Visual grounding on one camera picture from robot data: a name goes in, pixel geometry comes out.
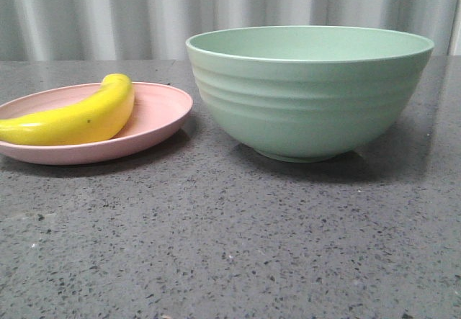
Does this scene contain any yellow banana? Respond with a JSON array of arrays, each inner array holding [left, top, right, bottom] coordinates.
[[1, 73, 135, 146]]

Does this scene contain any white pleated curtain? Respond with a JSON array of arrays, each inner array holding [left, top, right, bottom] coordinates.
[[1, 0, 460, 60]]

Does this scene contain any pink plate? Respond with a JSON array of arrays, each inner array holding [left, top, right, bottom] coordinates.
[[1, 82, 193, 165]]

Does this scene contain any green ribbed bowl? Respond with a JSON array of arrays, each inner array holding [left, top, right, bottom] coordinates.
[[186, 25, 434, 162]]

